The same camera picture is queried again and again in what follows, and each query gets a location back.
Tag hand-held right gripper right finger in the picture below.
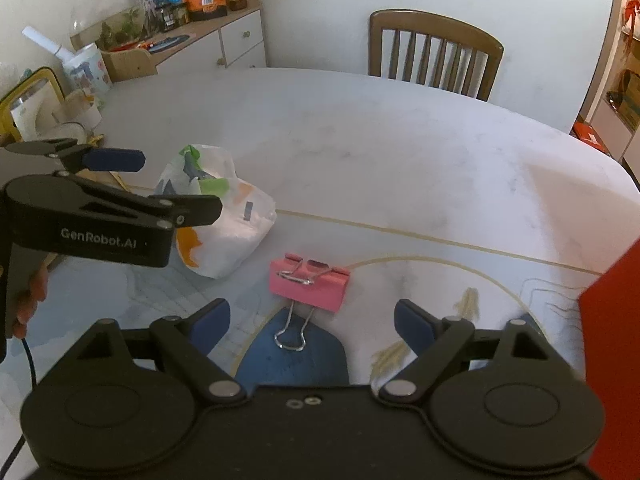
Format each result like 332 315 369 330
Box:
378 298 552 406

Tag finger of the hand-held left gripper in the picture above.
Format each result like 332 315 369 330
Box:
4 138 147 173
52 169 224 229

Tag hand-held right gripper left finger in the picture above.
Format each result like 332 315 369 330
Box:
75 298 249 407

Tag white printed tissue pack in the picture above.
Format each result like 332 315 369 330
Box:
157 144 278 280

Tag pink binder clip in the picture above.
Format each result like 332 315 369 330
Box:
268 253 351 351

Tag red cardboard box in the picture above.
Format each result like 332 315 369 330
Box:
577 240 640 480

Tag white desktop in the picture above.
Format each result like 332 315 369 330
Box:
45 66 640 281

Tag person's left hand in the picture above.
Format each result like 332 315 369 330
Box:
13 262 51 340

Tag printed table mat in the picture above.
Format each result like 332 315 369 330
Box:
0 209 603 461

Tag cream cup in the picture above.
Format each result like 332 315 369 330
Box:
52 89 104 137

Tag white printed mug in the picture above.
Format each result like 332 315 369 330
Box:
60 42 114 96

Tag small wooden box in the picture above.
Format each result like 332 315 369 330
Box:
99 48 151 83

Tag yellow framed tray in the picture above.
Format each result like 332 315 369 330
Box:
0 67 69 147

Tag blue oval pad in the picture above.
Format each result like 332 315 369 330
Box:
149 34 192 54

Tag white paper roll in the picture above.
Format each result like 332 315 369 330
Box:
21 25 77 61

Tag glass plant terrarium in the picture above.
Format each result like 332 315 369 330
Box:
69 0 157 54

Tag dark small bottles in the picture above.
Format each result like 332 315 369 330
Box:
157 2 191 34

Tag white sideboard cabinet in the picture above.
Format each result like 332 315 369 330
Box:
102 0 269 84

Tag orange parcel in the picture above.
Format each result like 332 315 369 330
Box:
572 120 614 156

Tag brown wooden chair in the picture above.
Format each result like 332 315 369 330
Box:
368 9 505 103

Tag white shoe cabinet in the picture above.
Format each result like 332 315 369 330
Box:
589 95 638 161

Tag cardboard carton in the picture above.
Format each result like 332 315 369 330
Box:
606 71 640 132

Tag black cable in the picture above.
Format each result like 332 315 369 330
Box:
0 336 38 468

